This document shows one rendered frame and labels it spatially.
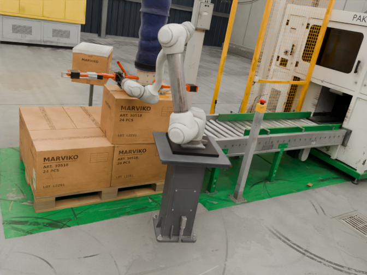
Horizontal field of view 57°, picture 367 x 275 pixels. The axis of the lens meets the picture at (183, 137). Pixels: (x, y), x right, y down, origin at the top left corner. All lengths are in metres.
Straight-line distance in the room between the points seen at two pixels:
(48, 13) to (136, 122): 7.45
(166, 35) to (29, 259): 1.69
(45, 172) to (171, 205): 0.99
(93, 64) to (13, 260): 2.48
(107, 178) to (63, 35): 7.58
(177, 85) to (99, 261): 1.30
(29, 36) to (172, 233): 8.10
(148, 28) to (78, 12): 7.46
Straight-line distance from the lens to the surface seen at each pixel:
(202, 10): 4.18
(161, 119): 2.89
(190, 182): 2.49
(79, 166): 2.82
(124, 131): 2.81
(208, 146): 2.49
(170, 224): 2.67
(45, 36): 10.12
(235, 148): 3.35
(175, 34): 2.08
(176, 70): 2.13
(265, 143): 3.62
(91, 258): 2.53
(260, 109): 3.08
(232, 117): 3.95
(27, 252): 2.61
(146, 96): 2.56
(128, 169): 2.99
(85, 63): 4.25
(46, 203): 2.92
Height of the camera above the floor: 1.71
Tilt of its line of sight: 21 degrees down
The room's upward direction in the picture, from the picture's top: 10 degrees clockwise
